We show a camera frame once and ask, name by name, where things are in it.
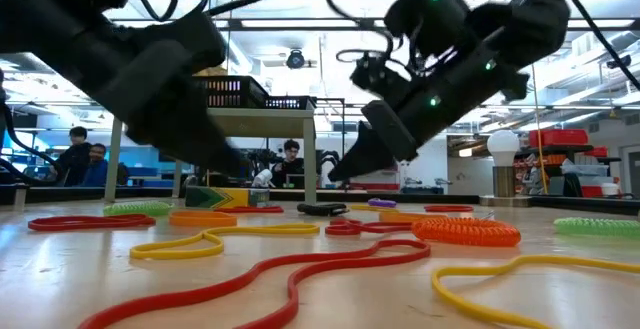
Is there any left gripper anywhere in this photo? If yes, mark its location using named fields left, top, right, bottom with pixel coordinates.
left=0, top=0, right=245, bottom=180

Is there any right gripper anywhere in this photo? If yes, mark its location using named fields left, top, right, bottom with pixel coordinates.
left=326, top=65, right=477, bottom=183

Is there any black plastic mesh basket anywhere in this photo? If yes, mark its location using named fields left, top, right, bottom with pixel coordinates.
left=191, top=74, right=270, bottom=110
left=264, top=94, right=318, bottom=111

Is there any yellow Crayola crayon box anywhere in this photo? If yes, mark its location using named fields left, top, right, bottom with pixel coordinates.
left=193, top=64, right=229, bottom=78
left=184, top=185, right=272, bottom=210

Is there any black coil wrist keychain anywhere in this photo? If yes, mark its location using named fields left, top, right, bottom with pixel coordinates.
left=296, top=201, right=349, bottom=218

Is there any red rubber band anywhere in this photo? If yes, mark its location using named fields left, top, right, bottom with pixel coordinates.
left=324, top=218, right=414, bottom=237
left=424, top=203, right=475, bottom=214
left=77, top=238, right=432, bottom=329
left=27, top=213, right=158, bottom=233
left=214, top=204, right=285, bottom=215

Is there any green coil wrist keychain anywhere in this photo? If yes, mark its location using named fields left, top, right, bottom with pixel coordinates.
left=102, top=200, right=173, bottom=218
left=552, top=216, right=640, bottom=241

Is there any yellow rubber band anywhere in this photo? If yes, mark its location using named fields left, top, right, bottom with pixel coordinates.
left=129, top=223, right=322, bottom=262
left=349, top=203, right=402, bottom=214
left=430, top=254, right=640, bottom=329

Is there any pale green metal riser shelf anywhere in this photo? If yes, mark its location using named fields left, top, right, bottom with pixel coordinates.
left=104, top=105, right=319, bottom=210

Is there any person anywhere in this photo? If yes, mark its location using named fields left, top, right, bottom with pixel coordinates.
left=271, top=138, right=306, bottom=190
left=54, top=125, right=94, bottom=188
left=82, top=142, right=109, bottom=188

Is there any black ceiling spotlight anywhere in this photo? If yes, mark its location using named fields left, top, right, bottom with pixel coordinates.
left=285, top=48, right=307, bottom=71
left=605, top=54, right=633, bottom=70

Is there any white bulb table lamp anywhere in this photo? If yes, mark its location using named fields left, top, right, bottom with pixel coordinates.
left=479, top=129, right=534, bottom=209

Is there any large red storage bin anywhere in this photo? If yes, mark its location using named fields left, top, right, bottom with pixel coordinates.
left=527, top=128, right=590, bottom=149

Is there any white plastic tub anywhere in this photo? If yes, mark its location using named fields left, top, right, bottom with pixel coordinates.
left=559, top=158, right=611, bottom=176

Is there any white camera device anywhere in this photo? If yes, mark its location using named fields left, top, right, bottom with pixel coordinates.
left=250, top=167, right=274, bottom=189

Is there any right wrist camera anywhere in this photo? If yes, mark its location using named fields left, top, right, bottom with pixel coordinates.
left=349, top=50, right=402, bottom=102

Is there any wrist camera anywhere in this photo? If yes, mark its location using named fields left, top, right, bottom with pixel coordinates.
left=149, top=6, right=228, bottom=71
left=349, top=50, right=402, bottom=102

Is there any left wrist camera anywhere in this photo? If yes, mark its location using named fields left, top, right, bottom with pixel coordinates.
left=149, top=6, right=228, bottom=71

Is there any orange coil wrist keychain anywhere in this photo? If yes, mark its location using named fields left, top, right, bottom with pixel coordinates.
left=411, top=216, right=522, bottom=249

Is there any black cable loop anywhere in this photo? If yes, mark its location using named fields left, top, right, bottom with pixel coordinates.
left=0, top=101, right=67, bottom=186

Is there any yellow hanging cord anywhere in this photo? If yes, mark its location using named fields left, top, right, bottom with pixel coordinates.
left=529, top=66, right=549, bottom=195

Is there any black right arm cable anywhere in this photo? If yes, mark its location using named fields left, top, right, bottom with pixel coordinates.
left=567, top=0, right=640, bottom=93

